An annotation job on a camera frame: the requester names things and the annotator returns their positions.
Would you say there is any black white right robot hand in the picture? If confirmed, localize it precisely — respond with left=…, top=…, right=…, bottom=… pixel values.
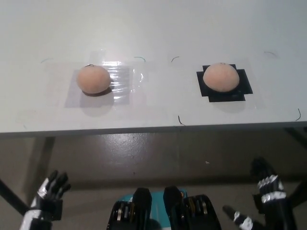
left=222, top=157, right=297, bottom=230

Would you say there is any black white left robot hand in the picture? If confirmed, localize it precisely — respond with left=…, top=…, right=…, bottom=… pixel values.
left=19, top=169, right=72, bottom=230

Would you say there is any peach dumpling toy smiling face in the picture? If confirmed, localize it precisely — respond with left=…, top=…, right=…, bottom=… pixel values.
left=202, top=62, right=241, bottom=93

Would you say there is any peach dumpling toy dark face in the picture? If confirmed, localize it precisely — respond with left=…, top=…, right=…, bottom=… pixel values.
left=76, top=64, right=111, bottom=94

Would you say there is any black table brace bar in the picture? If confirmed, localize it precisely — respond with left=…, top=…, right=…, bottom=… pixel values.
left=285, top=179, right=307, bottom=210
left=284, top=126, right=307, bottom=146
left=0, top=177, right=31, bottom=218

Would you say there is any black teal robot torso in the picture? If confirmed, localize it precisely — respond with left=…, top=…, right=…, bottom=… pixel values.
left=105, top=186, right=223, bottom=230

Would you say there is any black tape patch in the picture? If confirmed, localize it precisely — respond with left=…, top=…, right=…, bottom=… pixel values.
left=196, top=63, right=253, bottom=103

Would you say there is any clear tape patch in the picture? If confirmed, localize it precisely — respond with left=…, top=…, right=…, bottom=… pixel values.
left=45, top=47, right=147, bottom=111

